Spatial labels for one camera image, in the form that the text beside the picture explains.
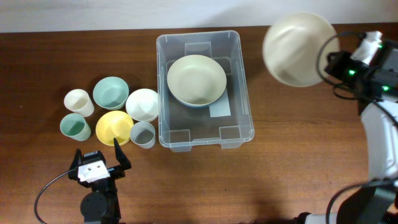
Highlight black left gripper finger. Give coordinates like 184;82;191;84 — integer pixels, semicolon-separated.
113;138;132;170
72;149;82;169

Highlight beige bowl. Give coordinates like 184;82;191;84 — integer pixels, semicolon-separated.
262;12;340;87
167;55;227;105

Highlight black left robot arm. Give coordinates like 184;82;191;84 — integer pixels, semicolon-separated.
68;139;132;223

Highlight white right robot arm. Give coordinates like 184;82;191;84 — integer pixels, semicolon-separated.
293;31;397;223

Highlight grey plastic cup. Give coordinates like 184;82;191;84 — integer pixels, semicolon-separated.
130;121;155;149

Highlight green plastic cup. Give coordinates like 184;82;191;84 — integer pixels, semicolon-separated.
60;113;91;141

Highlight yellow small bowl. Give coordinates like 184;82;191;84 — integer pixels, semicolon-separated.
95;111;134;146

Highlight white small bowl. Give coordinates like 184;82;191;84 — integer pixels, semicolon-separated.
126;88;159;122

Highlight cream plastic cup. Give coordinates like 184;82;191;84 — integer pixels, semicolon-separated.
63;89;94;117

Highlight clear plastic storage bin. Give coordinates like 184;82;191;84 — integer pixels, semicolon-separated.
156;30;255;152

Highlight green small bowl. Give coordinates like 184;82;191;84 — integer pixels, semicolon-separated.
93;77;129;110

